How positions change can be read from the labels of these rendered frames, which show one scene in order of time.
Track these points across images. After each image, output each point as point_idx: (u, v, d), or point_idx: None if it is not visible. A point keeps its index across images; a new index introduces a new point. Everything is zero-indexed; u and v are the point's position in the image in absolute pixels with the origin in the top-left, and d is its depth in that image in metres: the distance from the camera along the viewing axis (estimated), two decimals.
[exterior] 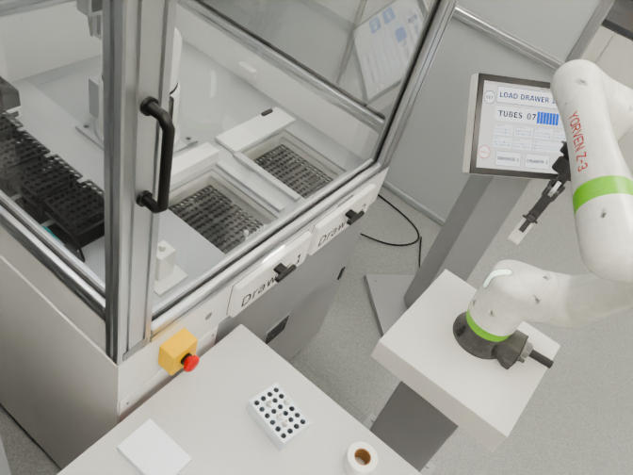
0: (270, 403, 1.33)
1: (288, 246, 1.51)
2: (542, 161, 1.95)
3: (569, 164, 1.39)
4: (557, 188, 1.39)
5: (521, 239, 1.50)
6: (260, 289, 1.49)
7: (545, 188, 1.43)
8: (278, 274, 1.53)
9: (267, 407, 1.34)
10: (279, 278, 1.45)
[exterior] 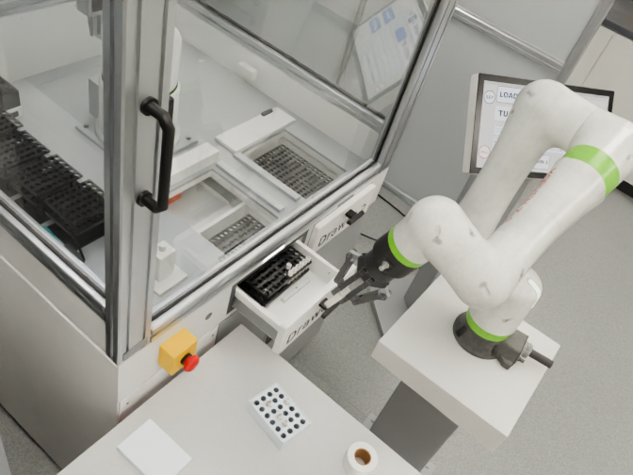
0: (270, 403, 1.33)
1: (332, 280, 1.47)
2: (542, 161, 1.95)
3: None
4: (355, 253, 1.24)
5: (331, 305, 1.35)
6: (304, 325, 1.45)
7: None
8: (321, 309, 1.49)
9: (267, 407, 1.34)
10: (325, 314, 1.41)
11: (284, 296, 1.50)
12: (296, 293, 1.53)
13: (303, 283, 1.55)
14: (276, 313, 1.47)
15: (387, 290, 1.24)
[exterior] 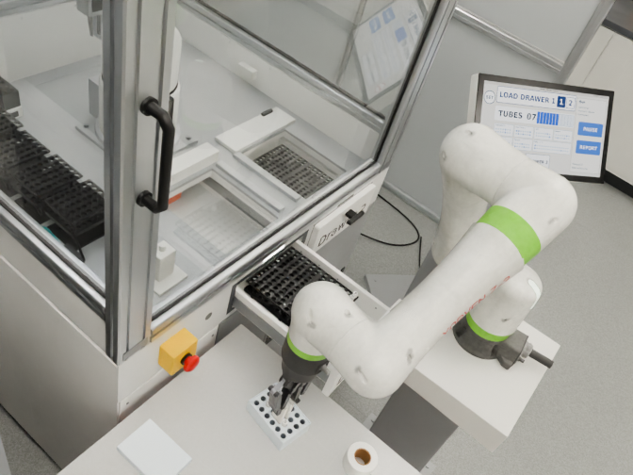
0: None
1: (382, 318, 1.42)
2: (542, 161, 1.95)
3: (286, 365, 1.14)
4: (279, 387, 1.17)
5: (289, 415, 1.31)
6: None
7: None
8: None
9: None
10: None
11: None
12: None
13: None
14: None
15: None
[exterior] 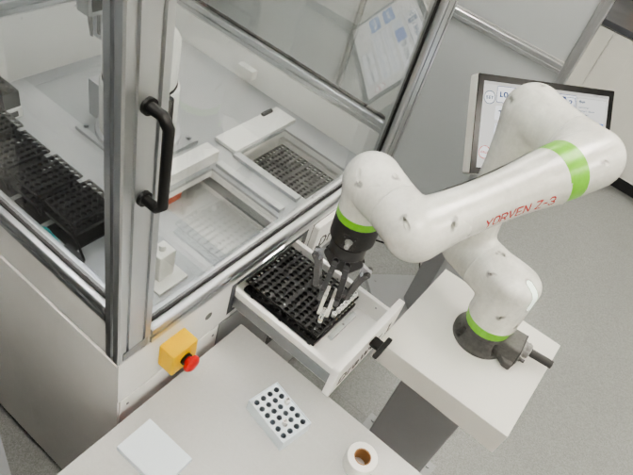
0: (323, 311, 1.33)
1: (382, 318, 1.42)
2: None
3: None
4: (320, 250, 1.22)
5: (329, 313, 1.31)
6: (354, 365, 1.40)
7: None
8: (370, 347, 1.44)
9: (320, 315, 1.34)
10: (377, 354, 1.36)
11: (331, 334, 1.45)
12: (342, 329, 1.48)
13: (349, 319, 1.50)
14: (324, 352, 1.43)
15: (366, 268, 1.22)
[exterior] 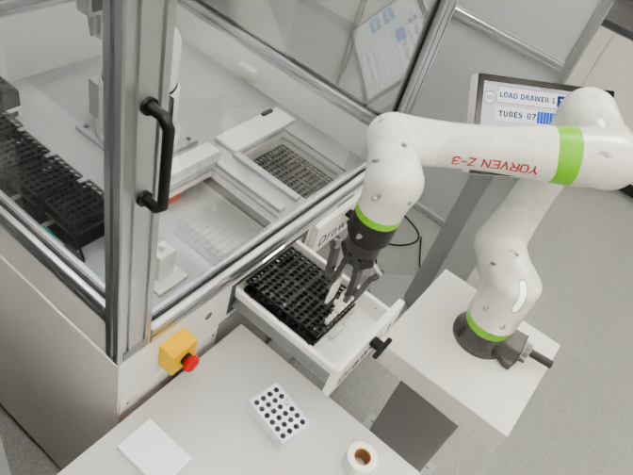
0: (329, 317, 1.41)
1: (382, 318, 1.42)
2: None
3: (379, 249, 1.18)
4: (378, 268, 1.22)
5: None
6: (354, 365, 1.40)
7: (358, 270, 1.23)
8: (370, 347, 1.44)
9: None
10: (377, 354, 1.36)
11: (331, 334, 1.45)
12: (342, 329, 1.48)
13: (349, 319, 1.50)
14: (324, 352, 1.43)
15: (337, 239, 1.25)
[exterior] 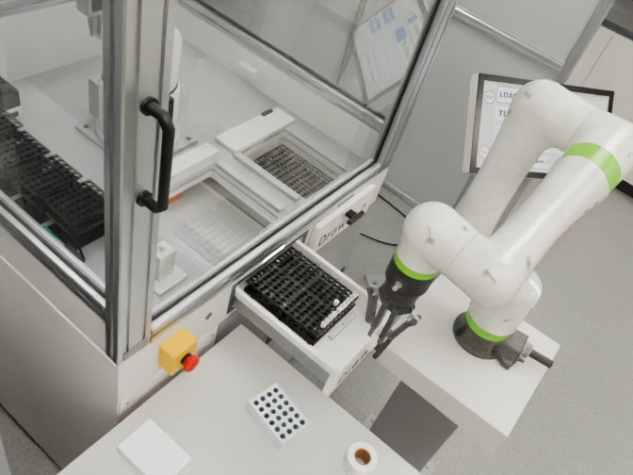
0: (329, 317, 1.41)
1: (382, 318, 1.42)
2: (542, 161, 1.95)
3: None
4: (375, 286, 1.25)
5: (371, 349, 1.34)
6: (354, 365, 1.40)
7: None
8: None
9: None
10: (377, 354, 1.36)
11: (331, 334, 1.45)
12: (342, 329, 1.48)
13: (349, 319, 1.50)
14: (324, 352, 1.43)
15: (415, 315, 1.23)
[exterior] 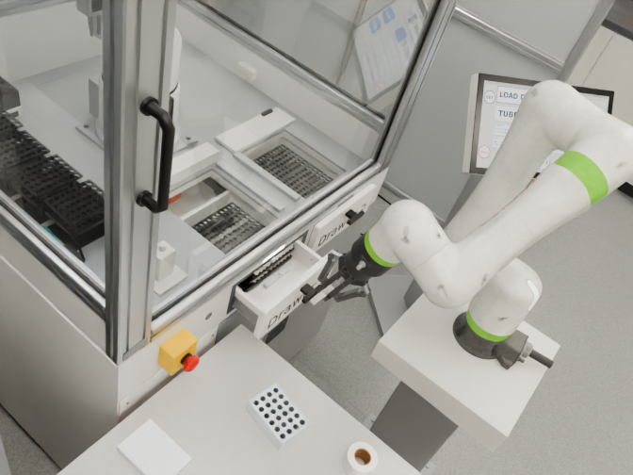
0: (262, 265, 1.47)
1: (314, 266, 1.49)
2: None
3: None
4: (336, 254, 1.33)
5: (316, 303, 1.44)
6: (285, 310, 1.46)
7: None
8: (303, 295, 1.51)
9: None
10: (305, 299, 1.43)
11: (266, 283, 1.52)
12: (278, 279, 1.54)
13: (285, 270, 1.56)
14: (258, 299, 1.49)
15: (366, 287, 1.33)
